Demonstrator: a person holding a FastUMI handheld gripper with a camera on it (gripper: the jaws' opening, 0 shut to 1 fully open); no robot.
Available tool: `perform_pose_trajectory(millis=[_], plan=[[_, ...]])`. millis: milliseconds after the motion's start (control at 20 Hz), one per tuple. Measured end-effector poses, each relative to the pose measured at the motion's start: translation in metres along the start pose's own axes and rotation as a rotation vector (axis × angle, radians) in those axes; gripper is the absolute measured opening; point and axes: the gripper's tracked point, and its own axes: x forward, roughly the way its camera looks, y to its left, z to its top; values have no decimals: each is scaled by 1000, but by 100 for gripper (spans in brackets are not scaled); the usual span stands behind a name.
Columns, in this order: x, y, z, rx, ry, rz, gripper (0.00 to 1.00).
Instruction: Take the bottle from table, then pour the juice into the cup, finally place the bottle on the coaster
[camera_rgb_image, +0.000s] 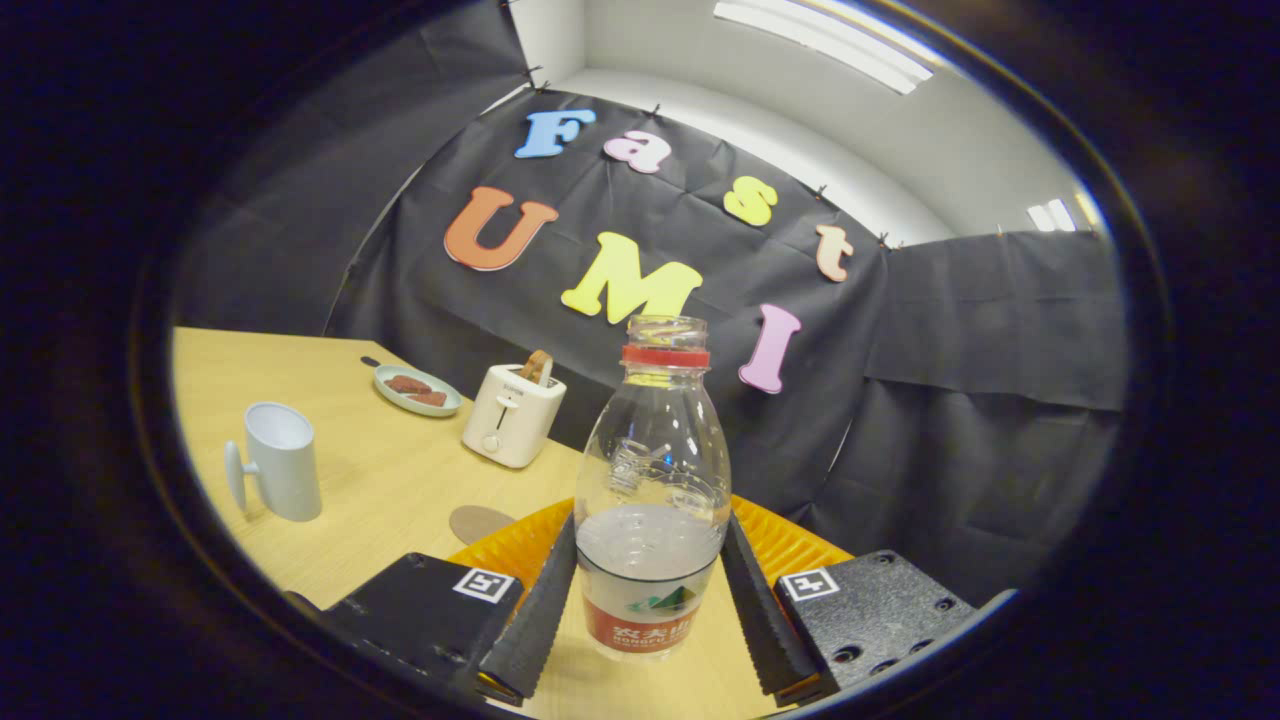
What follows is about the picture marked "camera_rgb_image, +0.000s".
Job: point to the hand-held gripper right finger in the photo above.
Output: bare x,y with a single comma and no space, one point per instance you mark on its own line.
760,620

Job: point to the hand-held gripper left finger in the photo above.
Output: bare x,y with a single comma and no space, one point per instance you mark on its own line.
535,620

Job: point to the round brown coaster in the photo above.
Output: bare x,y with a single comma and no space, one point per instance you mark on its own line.
478,523

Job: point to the clear plastic juice bottle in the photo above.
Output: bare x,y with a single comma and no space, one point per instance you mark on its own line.
650,560

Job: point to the white cup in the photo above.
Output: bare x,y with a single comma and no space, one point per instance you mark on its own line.
285,470

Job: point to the black backdrop cloth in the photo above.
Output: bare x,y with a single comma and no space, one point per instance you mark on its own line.
800,450

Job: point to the white toaster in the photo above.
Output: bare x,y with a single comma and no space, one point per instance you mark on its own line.
505,420

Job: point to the wooden table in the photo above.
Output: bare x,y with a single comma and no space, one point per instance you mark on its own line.
380,480

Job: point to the brown food piece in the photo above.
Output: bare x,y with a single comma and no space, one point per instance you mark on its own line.
428,399
408,384

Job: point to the brown toast slice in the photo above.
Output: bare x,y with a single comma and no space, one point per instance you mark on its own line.
538,367

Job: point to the pale green plate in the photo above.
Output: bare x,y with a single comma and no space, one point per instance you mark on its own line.
392,400

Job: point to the small ceiling light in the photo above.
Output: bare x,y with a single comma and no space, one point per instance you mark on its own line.
1050,215

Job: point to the long ceiling light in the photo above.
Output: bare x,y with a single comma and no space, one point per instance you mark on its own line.
830,40

